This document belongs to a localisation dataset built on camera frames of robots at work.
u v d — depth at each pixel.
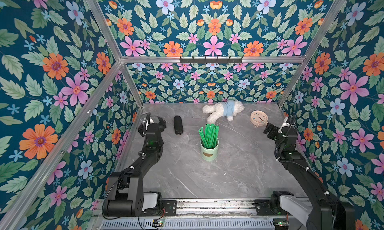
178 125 1.04
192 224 0.70
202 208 0.75
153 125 0.68
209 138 0.84
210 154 0.84
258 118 1.08
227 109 1.04
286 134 0.60
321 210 0.39
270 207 0.73
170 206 0.74
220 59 0.92
